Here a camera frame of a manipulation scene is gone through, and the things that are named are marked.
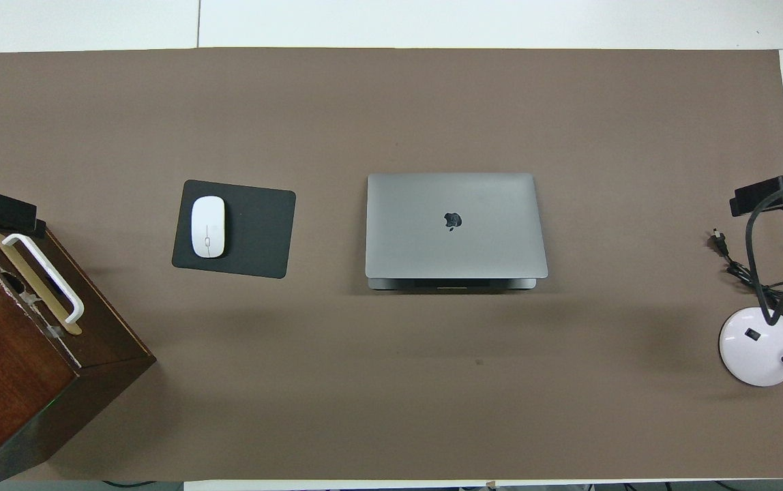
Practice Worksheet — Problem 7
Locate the grey apple laptop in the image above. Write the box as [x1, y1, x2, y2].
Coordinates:
[365, 173, 549, 291]

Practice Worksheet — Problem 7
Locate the white desk lamp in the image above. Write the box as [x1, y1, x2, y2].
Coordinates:
[718, 242, 783, 387]

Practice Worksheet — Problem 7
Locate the dark brown wooden box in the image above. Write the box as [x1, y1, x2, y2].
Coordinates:
[0, 198, 157, 491]

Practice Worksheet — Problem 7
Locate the white computer mouse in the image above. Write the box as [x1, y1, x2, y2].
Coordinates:
[191, 196, 226, 259]

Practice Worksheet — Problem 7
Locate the black mouse pad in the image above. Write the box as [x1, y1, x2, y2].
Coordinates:
[172, 179, 297, 280]

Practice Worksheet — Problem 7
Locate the large brown table mat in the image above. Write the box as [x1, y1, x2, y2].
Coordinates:
[0, 48, 783, 481]

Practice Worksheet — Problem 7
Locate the gold handle backing plate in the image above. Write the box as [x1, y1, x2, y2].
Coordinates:
[0, 232, 83, 336]

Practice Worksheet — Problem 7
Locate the white box handle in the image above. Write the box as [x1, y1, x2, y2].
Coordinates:
[1, 233, 85, 325]

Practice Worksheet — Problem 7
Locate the black lamp power cable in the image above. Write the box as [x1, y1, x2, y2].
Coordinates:
[711, 230, 783, 374]

